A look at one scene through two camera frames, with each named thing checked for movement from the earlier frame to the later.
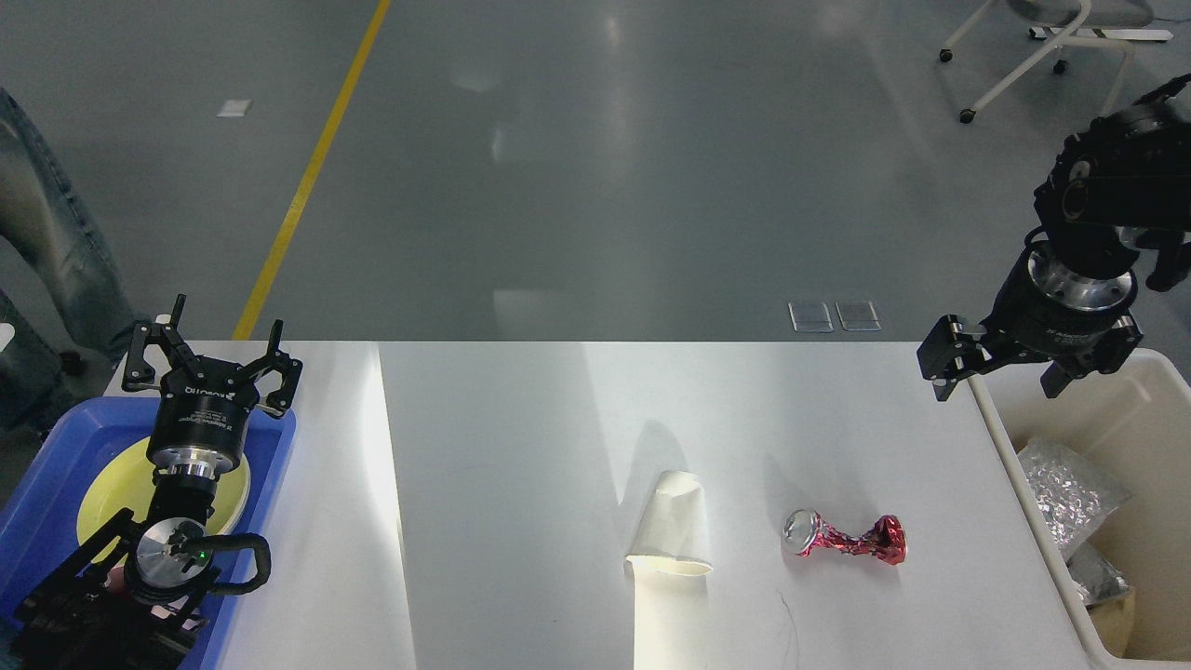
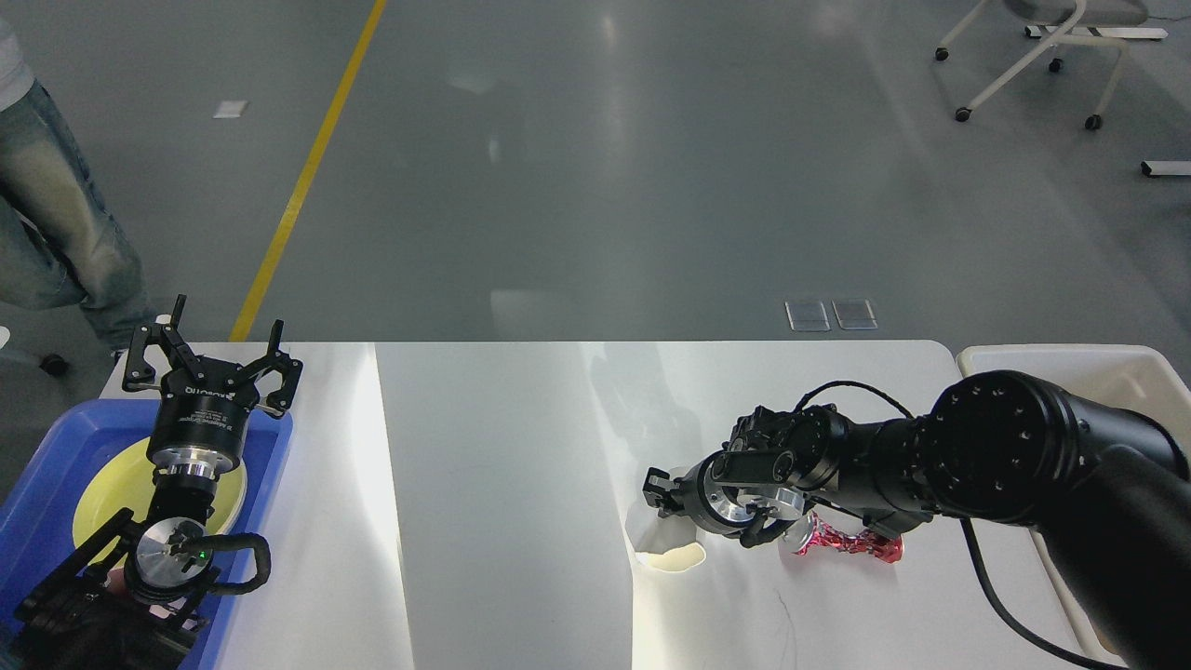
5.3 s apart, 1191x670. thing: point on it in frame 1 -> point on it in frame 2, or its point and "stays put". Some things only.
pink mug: x=115 y=579 stays put
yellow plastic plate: x=124 y=482 stays put
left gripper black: x=201 y=417 stays put
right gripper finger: x=951 y=349 -> x=663 y=492
